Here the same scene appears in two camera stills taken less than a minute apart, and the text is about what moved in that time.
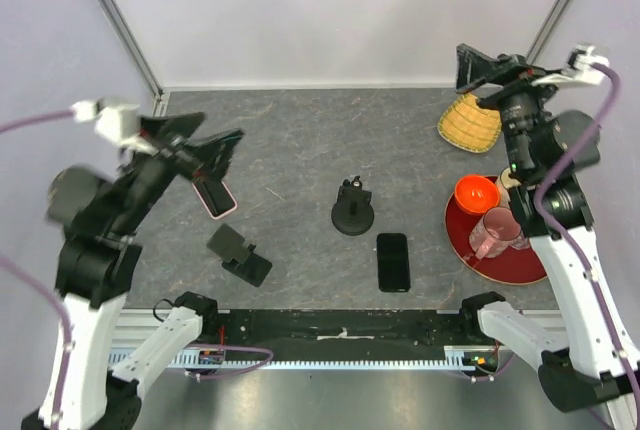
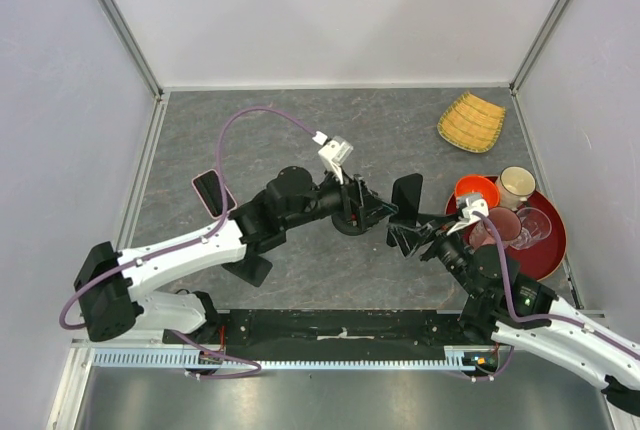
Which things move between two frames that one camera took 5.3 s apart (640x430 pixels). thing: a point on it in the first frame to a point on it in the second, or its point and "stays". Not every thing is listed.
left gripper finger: [213, 156] to [376, 205]
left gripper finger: [182, 124] to [362, 221]
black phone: [393, 262] to [406, 194]
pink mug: [495, 233] stays
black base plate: [340, 334] stays
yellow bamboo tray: [466, 125] stays
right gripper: [512, 69] to [408, 238]
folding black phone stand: [242, 263] stays
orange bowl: [477, 194] stays
